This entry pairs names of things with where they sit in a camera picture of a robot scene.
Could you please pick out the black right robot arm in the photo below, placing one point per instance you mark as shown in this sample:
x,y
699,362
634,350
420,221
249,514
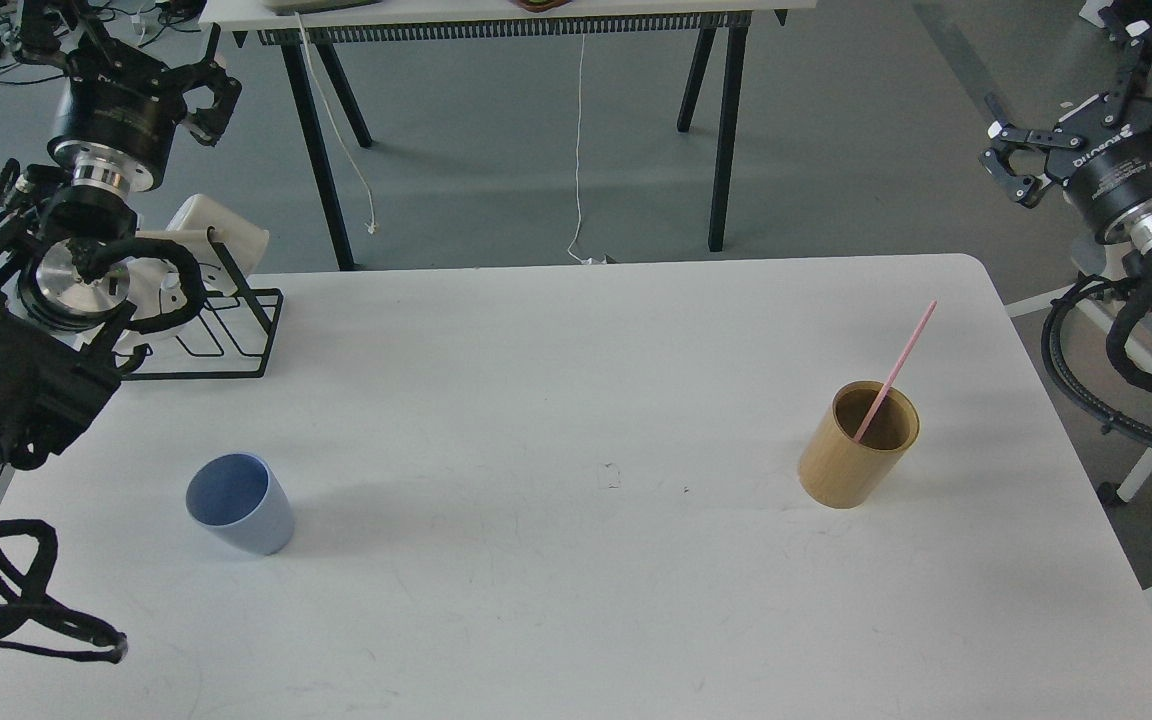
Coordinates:
x,y
1134,290

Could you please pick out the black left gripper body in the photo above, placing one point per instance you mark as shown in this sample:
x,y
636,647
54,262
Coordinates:
x,y
117,118

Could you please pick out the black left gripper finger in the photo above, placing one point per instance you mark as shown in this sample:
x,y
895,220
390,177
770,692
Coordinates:
x,y
207,123

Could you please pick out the pink chopstick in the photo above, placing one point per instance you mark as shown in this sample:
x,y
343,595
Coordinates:
x,y
883,392

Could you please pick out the bamboo cylinder holder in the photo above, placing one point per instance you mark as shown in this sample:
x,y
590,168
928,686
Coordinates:
x,y
851,452

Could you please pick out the black wire dish rack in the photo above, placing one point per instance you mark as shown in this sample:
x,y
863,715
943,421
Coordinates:
x,y
231,338

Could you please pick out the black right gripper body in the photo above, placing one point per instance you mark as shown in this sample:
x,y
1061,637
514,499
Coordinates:
x,y
1110,173

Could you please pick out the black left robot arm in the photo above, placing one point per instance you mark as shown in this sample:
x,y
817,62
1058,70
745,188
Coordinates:
x,y
58,369

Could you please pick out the blue plastic cup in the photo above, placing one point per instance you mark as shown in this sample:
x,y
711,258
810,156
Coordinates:
x,y
237,498

